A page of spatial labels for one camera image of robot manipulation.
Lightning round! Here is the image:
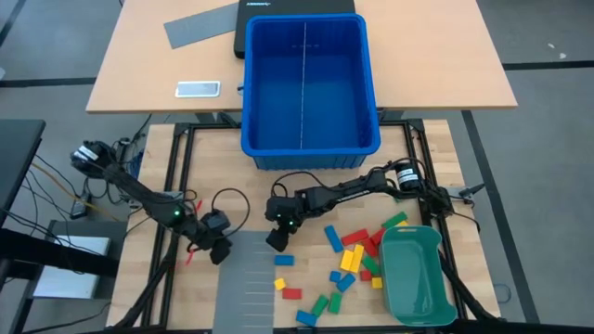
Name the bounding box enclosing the blue coiled cable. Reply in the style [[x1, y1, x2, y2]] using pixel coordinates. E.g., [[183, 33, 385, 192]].
[[127, 150, 143, 180]]

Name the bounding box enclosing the black closed laptop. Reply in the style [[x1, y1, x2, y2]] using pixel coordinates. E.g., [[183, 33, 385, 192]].
[[233, 0, 356, 59]]

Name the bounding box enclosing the black side desk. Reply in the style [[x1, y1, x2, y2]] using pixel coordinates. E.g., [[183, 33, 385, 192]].
[[0, 119, 46, 214]]

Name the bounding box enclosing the black horizontal bar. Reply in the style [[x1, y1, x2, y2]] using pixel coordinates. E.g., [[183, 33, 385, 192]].
[[0, 226, 120, 279]]

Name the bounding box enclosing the orange floor cable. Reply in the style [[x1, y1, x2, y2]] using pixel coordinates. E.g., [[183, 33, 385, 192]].
[[30, 161, 122, 223]]

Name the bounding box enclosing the long green block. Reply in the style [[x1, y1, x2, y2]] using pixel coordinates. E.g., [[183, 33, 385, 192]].
[[381, 211, 408, 230]]

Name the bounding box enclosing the grey metal mount bracket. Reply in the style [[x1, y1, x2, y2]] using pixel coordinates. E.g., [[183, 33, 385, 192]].
[[127, 189, 186, 208]]

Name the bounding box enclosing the flat grey sheet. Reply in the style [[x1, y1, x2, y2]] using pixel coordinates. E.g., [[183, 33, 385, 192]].
[[162, 2, 240, 50]]

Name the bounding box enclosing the white-edged grey phone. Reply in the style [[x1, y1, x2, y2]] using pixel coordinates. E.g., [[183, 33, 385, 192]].
[[174, 80, 221, 99]]

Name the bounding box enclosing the black right camera cable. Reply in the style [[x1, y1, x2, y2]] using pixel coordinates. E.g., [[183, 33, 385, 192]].
[[271, 170, 335, 199]]

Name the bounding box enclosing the long red block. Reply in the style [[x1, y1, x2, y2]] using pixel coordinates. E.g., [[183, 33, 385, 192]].
[[341, 228, 369, 247]]

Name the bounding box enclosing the large blue plastic bin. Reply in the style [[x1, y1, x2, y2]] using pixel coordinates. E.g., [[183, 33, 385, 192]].
[[239, 12, 381, 171]]

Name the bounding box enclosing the black camera cable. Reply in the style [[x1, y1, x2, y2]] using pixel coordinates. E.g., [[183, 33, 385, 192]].
[[211, 187, 252, 233], [271, 170, 335, 199]]

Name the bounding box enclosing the long blue block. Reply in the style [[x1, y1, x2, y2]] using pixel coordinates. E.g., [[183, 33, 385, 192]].
[[323, 225, 344, 253]]

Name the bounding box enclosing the white flat box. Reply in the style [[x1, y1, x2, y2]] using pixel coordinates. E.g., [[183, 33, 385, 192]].
[[32, 235, 112, 301]]

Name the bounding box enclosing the black cable hose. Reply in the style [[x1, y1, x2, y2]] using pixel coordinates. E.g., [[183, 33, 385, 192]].
[[109, 231, 180, 333], [435, 257, 500, 326]]

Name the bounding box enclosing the black power adapter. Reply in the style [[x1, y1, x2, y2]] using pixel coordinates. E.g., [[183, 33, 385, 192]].
[[69, 197, 93, 221]]

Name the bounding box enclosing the black floor cable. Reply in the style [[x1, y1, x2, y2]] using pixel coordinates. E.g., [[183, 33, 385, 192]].
[[83, 171, 122, 206], [32, 153, 79, 199]]

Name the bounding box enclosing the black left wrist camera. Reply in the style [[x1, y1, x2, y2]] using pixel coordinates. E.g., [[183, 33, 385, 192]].
[[209, 238, 234, 266]]

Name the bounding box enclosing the short grey slotted divider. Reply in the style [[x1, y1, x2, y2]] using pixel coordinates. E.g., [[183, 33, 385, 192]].
[[212, 229, 276, 331]]

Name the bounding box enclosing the black left camera cable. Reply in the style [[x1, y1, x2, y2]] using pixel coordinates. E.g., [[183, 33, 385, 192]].
[[211, 187, 252, 233]]

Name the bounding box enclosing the teal plastic basket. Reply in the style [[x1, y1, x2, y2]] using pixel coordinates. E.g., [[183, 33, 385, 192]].
[[378, 225, 459, 326]]

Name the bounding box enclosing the long yellow block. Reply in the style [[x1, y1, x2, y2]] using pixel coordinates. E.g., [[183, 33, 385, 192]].
[[349, 243, 366, 274]]

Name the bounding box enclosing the black pointed lever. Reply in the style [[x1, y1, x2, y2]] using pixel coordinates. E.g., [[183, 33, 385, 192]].
[[457, 183, 486, 199]]

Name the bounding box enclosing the blue ring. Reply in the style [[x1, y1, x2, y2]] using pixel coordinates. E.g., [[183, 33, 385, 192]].
[[492, 282, 512, 305]]

